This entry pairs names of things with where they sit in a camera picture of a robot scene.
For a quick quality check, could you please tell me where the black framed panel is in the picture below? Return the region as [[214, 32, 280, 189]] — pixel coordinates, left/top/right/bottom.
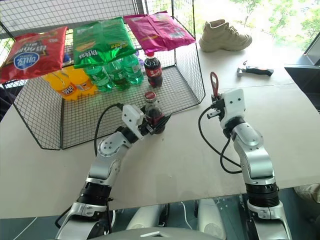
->
[[301, 32, 320, 66]]

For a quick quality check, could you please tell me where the black side table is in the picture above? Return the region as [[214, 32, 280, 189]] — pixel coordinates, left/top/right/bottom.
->
[[283, 63, 320, 111]]

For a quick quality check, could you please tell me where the grey rounded robot leg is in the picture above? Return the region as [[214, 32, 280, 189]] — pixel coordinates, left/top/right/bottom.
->
[[124, 203, 171, 231], [196, 198, 228, 240]]

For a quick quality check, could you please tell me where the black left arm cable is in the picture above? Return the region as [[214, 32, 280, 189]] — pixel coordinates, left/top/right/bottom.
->
[[93, 103, 125, 159]]

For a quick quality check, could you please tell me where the orange soda bottle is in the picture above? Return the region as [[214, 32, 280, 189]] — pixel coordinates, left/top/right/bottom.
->
[[42, 71, 81, 102], [66, 66, 98, 96]]

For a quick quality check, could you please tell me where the red chip bag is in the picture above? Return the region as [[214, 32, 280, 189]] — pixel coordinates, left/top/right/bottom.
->
[[0, 25, 69, 85]]

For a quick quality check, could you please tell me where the beige cloth bundle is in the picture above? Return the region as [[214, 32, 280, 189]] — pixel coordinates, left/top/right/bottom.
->
[[293, 183, 320, 204]]

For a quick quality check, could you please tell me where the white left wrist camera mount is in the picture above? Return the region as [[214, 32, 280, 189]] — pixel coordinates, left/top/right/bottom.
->
[[121, 104, 145, 140]]

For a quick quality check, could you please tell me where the green soda bottle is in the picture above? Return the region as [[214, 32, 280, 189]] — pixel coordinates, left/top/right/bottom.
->
[[123, 53, 145, 86], [83, 64, 115, 93], [104, 59, 132, 91]]

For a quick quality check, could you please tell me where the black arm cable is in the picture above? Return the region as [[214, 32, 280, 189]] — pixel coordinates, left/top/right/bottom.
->
[[93, 103, 125, 159], [198, 104, 243, 175]]

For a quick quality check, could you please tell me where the green chip bag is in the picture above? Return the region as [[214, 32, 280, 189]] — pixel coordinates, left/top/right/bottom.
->
[[72, 16, 138, 70]]

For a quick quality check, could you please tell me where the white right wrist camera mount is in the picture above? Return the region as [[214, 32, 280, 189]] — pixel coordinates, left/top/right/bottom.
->
[[219, 88, 245, 126]]

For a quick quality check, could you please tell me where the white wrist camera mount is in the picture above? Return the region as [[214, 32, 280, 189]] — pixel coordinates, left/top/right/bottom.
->
[[219, 88, 245, 126], [121, 104, 145, 140]]

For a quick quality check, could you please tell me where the black wire mesh rack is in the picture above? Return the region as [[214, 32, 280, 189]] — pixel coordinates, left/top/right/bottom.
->
[[0, 0, 206, 151]]

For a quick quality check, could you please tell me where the beige sneaker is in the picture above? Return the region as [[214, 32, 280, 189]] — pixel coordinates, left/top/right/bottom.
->
[[198, 19, 253, 53]]

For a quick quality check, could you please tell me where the glass cola bottle red cap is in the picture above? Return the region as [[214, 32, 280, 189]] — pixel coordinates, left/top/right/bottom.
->
[[143, 91, 167, 135]]

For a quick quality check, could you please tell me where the red bottle opener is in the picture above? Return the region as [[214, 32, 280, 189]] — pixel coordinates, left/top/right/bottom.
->
[[210, 71, 221, 97]]

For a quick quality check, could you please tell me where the pink chip bag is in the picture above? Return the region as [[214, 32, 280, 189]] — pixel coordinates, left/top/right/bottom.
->
[[123, 11, 197, 55]]

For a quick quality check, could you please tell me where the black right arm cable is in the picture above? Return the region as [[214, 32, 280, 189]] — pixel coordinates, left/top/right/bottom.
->
[[198, 104, 243, 175]]

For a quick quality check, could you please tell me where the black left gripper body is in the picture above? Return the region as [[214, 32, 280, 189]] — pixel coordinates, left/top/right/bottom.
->
[[137, 116, 157, 137]]

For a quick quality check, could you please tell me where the black handled hammer tool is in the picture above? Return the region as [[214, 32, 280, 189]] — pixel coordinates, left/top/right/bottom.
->
[[236, 65, 275, 79]]

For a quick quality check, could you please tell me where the plastic cola bottle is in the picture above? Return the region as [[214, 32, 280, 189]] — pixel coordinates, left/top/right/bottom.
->
[[143, 51, 164, 89]]

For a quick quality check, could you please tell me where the dark grey robot torso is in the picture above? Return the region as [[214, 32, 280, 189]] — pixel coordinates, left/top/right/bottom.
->
[[87, 226, 227, 240]]

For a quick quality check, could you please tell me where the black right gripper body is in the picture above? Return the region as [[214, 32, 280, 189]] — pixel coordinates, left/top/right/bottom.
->
[[206, 98, 227, 121]]

